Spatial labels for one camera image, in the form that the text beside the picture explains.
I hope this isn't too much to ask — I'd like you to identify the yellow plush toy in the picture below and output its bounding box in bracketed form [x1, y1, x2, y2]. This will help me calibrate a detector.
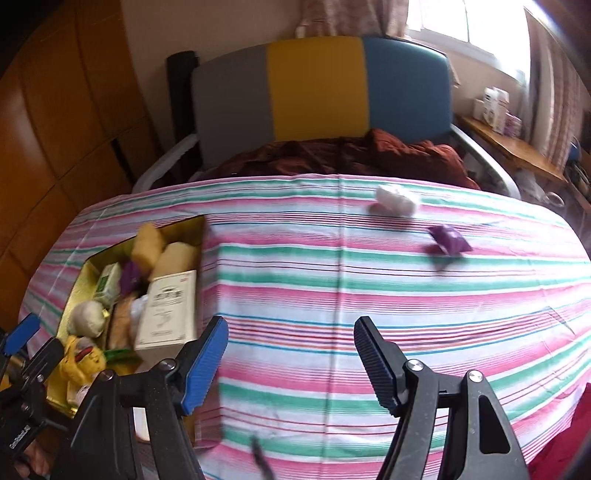
[59, 335, 108, 386]

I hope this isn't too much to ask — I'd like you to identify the pink cup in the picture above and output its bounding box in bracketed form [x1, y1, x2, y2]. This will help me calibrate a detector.
[368, 184, 422, 217]

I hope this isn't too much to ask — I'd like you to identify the grey yellow blue armchair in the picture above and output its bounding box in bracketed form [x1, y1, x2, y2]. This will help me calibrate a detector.
[191, 36, 455, 171]

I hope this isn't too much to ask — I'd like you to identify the wooden wardrobe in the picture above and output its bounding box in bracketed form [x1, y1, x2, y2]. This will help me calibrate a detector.
[0, 0, 160, 319]

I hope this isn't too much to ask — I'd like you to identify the small green box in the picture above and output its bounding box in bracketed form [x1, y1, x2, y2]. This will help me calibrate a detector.
[93, 263, 123, 308]

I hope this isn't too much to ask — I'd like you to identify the person's left hand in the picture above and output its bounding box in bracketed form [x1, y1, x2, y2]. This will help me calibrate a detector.
[13, 442, 52, 480]

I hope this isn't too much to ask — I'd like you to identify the orange biscuit pack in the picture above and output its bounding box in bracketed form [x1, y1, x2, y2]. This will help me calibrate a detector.
[107, 300, 137, 352]

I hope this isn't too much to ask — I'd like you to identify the striped bedsheet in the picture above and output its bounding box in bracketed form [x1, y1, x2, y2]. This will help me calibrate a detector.
[18, 173, 591, 480]

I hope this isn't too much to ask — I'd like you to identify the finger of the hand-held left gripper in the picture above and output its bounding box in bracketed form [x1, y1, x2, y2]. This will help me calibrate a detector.
[0, 313, 41, 358]
[18, 338, 64, 385]

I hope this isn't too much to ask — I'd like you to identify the cream cardboard box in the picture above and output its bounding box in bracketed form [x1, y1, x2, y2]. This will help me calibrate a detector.
[134, 270, 199, 365]

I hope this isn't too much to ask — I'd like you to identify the wooden shelf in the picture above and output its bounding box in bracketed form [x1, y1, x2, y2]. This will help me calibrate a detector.
[457, 115, 568, 185]

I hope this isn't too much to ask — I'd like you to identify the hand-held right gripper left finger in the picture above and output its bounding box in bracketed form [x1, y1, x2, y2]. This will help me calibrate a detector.
[48, 316, 230, 480]

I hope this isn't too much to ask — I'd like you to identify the dark red blanket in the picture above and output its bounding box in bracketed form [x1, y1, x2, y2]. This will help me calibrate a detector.
[187, 128, 482, 191]

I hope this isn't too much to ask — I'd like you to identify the white bed rail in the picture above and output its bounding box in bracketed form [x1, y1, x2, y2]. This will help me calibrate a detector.
[131, 134, 199, 195]
[450, 124, 522, 199]

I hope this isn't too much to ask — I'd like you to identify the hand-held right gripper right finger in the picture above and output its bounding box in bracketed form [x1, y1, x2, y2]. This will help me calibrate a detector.
[354, 316, 532, 480]

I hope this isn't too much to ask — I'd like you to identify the pale yellow sponge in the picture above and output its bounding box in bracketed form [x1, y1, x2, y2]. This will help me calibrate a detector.
[148, 242, 201, 283]

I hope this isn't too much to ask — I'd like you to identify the person's red clothing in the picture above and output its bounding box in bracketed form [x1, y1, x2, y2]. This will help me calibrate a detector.
[529, 383, 591, 480]

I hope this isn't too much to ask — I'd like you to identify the black padded post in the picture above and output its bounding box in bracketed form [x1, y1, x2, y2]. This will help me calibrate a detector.
[166, 51, 201, 185]

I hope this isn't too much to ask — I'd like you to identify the gold tin box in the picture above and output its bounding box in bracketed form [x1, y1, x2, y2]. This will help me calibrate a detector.
[44, 215, 209, 418]

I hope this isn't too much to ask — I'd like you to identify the patterned curtain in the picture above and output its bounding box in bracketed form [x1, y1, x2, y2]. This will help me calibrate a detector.
[524, 4, 591, 162]
[295, 0, 411, 40]

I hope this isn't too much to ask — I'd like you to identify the white plush ball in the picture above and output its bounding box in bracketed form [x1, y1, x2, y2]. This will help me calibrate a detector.
[67, 300, 106, 337]

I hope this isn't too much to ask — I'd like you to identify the white carton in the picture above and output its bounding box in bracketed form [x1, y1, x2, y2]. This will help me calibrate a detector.
[473, 85, 511, 132]

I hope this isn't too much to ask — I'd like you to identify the purple packet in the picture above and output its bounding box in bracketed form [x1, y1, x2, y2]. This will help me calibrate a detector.
[427, 224, 474, 257]
[119, 261, 141, 294]

